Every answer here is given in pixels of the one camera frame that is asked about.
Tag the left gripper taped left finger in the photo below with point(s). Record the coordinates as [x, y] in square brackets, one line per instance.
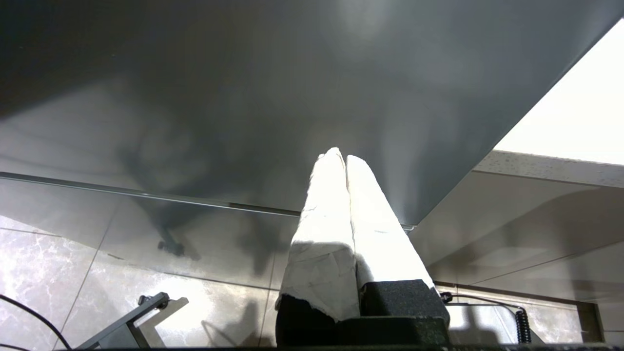
[321, 253]

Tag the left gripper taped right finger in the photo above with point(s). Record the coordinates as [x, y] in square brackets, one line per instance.
[385, 243]

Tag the grey glossy lower door panel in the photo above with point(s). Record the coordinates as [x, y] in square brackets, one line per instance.
[219, 234]

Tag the beige base cabinet front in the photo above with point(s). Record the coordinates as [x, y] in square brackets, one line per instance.
[512, 224]

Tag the grey glossy cabinet door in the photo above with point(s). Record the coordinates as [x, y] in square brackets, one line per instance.
[243, 97]

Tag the tall beige cabinet side panel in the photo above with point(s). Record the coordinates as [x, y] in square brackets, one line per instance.
[575, 107]

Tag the grey metal base bracket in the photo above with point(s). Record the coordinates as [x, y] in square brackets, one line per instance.
[122, 331]

